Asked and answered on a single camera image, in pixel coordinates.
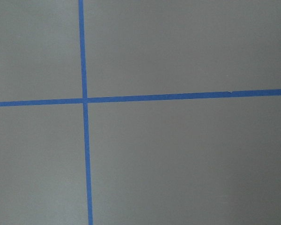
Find blue tape grid lines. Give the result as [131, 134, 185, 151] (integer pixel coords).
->
[0, 0, 281, 225]

